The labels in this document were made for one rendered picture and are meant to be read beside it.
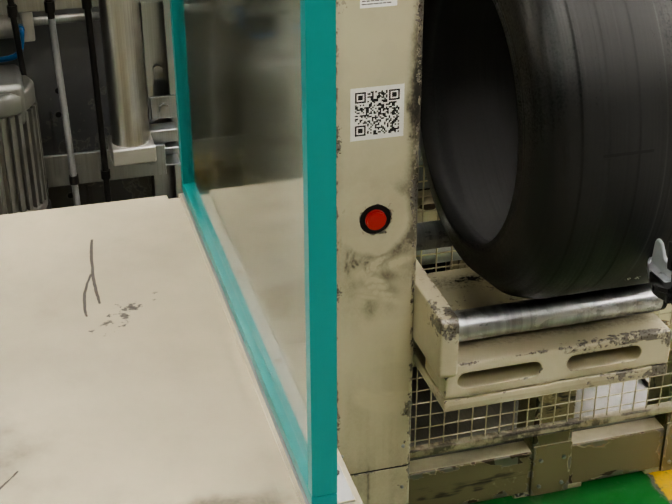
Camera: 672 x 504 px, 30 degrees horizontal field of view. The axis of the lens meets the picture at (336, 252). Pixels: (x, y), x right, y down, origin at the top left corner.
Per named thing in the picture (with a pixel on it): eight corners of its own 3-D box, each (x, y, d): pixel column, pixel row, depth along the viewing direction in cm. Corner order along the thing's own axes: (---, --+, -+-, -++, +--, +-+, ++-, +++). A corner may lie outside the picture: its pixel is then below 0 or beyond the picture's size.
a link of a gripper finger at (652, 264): (654, 225, 169) (690, 248, 160) (652, 266, 171) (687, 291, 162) (633, 228, 168) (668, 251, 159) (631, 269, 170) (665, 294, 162)
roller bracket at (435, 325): (439, 381, 177) (441, 322, 172) (358, 253, 210) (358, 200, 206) (461, 378, 177) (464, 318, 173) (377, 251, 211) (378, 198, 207)
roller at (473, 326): (441, 307, 179) (435, 321, 183) (450, 335, 177) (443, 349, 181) (662, 274, 187) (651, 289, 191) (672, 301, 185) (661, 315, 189)
